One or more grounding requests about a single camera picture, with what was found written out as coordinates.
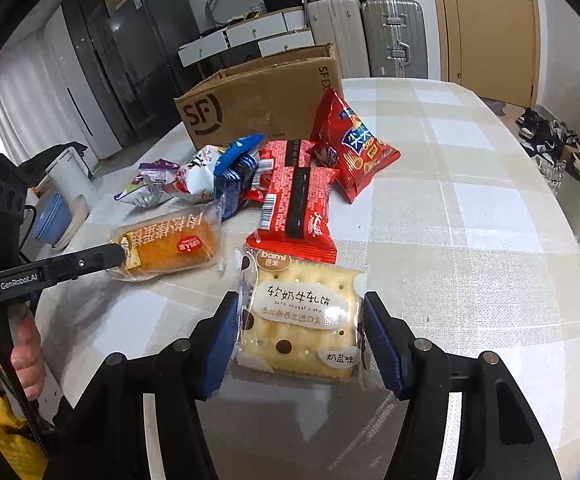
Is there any pale cracker packet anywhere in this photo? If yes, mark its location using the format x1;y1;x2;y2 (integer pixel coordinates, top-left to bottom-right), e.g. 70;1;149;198
230;245;371;391

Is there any wooden door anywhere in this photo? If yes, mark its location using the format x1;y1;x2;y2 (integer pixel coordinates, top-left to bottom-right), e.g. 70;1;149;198
430;0;541;108

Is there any white bin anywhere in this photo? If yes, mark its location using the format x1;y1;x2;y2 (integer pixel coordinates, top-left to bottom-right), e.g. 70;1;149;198
44;147;100;211

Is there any person's left hand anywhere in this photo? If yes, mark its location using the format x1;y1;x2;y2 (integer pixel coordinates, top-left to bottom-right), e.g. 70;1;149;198
0;309;46;402

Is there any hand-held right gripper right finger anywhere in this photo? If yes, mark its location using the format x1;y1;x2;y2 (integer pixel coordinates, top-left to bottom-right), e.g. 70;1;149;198
362;291;563;480

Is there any white curtain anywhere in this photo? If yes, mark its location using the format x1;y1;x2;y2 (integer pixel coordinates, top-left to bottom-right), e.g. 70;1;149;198
0;35;98;161

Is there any grey refrigerator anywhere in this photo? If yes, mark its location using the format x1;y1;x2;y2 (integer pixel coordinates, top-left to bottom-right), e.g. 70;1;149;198
107;0;201;131

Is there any orange bread roll packet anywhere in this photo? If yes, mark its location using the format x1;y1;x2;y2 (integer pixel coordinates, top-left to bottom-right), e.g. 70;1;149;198
107;205;223;283

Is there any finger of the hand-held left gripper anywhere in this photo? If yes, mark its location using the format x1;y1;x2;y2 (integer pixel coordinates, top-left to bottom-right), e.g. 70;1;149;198
38;242;127;288

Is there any blue basin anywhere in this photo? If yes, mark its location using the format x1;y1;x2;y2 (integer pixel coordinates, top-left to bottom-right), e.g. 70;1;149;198
32;191;78;246

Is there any white red snack packet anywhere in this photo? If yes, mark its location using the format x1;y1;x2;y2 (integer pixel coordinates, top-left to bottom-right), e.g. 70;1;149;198
162;145;225;206

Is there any red biscuit packet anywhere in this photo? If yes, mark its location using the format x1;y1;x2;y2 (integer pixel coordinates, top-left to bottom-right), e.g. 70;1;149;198
246;165;341;265
242;139;321;206

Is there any red triangular chips bag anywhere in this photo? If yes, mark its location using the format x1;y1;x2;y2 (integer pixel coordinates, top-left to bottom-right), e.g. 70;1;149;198
309;87;401;204

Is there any purple snack packet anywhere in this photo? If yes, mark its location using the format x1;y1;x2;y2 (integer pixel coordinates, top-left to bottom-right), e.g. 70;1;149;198
114;159;181;208

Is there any silver suitcase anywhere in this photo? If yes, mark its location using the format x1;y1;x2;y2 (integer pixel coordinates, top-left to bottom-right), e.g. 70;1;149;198
361;0;428;79

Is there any black cloth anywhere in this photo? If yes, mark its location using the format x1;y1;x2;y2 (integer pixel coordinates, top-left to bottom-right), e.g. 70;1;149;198
20;142;89;173

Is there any pile of shoes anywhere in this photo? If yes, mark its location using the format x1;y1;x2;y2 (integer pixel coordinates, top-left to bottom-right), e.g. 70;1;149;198
515;107;580;288

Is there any black cabinet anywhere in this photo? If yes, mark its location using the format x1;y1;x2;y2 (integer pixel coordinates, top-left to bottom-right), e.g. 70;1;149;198
62;0;138;147

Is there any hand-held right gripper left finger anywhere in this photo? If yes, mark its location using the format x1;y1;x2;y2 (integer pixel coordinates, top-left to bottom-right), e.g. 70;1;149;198
67;290;243;480

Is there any grey metal tube frame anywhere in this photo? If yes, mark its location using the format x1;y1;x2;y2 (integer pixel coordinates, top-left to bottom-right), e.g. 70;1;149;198
205;0;271;27

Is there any white drawer cabinet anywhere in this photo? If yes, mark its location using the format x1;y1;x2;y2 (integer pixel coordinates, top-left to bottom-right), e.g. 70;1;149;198
178;7;315;68

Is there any beige suitcase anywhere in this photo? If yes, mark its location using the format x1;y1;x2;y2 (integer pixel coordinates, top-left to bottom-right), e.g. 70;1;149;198
306;0;371;78

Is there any brown cardboard box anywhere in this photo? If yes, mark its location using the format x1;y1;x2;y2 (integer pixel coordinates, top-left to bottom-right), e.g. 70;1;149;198
174;42;343;153

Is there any blue snack packet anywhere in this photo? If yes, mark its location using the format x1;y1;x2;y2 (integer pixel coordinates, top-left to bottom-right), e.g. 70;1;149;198
213;133;267;221

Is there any checked tablecloth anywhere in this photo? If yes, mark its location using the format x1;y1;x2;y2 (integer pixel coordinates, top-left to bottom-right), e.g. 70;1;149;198
34;77;580;480

